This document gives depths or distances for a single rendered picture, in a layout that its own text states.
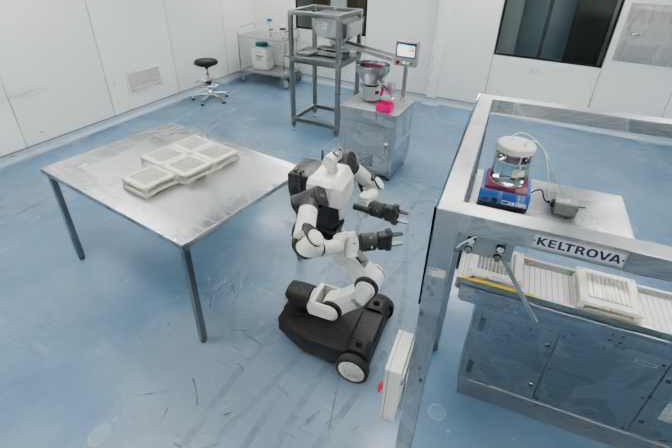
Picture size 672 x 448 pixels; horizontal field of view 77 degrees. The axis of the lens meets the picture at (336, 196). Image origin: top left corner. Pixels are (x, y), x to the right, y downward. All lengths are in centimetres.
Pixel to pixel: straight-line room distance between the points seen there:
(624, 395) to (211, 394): 214
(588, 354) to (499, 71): 504
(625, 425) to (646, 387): 30
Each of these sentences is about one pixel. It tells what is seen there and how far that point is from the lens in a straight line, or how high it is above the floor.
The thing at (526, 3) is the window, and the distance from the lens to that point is 669.
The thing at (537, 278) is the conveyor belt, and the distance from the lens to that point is 231.
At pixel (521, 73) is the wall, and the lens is 683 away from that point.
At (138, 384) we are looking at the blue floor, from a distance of 294.
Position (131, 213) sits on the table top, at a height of 82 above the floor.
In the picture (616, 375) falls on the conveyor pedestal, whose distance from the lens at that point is 254.
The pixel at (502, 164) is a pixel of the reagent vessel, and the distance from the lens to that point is 185.
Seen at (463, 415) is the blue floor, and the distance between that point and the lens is 274.
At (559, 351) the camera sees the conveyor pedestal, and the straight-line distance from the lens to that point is 244.
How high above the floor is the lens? 225
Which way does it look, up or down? 32 degrees down
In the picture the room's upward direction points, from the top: 1 degrees clockwise
